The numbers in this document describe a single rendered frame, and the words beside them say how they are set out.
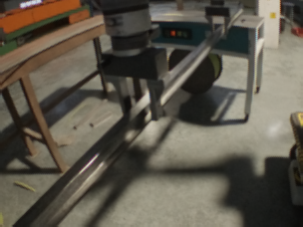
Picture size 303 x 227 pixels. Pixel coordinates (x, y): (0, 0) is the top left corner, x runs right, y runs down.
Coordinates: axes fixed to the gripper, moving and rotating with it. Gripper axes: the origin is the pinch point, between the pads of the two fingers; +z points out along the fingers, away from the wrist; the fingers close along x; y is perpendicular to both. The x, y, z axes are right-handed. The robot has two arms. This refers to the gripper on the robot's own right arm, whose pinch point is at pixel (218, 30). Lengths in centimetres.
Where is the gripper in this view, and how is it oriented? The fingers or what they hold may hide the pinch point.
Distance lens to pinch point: 120.7
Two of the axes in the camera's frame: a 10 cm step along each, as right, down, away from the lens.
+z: 1.2, 8.5, 5.1
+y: -4.8, 5.0, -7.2
